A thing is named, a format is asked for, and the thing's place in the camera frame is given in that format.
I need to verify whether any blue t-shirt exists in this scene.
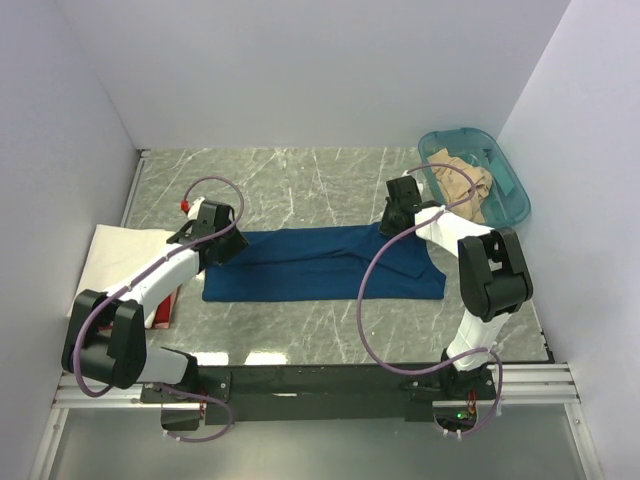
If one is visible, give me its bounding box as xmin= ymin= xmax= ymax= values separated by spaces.
xmin=202 ymin=222 xmax=446 ymax=303

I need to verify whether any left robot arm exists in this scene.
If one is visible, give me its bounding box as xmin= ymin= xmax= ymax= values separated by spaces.
xmin=61 ymin=199 xmax=248 ymax=402

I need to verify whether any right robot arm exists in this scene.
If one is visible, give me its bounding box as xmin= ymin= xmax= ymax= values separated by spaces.
xmin=380 ymin=176 xmax=533 ymax=399

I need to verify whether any beige garment in bin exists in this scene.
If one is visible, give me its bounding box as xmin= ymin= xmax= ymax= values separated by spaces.
xmin=427 ymin=148 xmax=493 ymax=224

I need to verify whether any teal plastic bin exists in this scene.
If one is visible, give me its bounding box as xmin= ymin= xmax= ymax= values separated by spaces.
xmin=418 ymin=128 xmax=531 ymax=228

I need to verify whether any white folded t-shirt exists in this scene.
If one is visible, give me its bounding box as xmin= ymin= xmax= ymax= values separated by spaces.
xmin=74 ymin=224 xmax=172 ymax=297

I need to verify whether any red folded t-shirt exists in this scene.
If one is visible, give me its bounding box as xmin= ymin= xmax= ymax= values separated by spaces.
xmin=96 ymin=289 xmax=178 ymax=331

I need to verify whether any black base beam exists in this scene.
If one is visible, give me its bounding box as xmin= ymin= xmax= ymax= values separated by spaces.
xmin=140 ymin=363 xmax=498 ymax=431

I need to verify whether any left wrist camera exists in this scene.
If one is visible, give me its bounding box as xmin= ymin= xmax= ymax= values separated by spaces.
xmin=180 ymin=196 xmax=206 ymax=220

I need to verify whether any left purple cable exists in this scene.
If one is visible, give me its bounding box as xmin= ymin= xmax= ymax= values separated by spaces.
xmin=72 ymin=175 xmax=245 ymax=444

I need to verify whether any purple cable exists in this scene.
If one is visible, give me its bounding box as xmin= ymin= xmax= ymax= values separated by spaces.
xmin=357 ymin=160 xmax=504 ymax=439
xmin=72 ymin=175 xmax=245 ymax=444

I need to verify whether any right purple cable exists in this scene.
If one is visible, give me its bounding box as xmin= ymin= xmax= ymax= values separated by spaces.
xmin=357 ymin=160 xmax=504 ymax=439

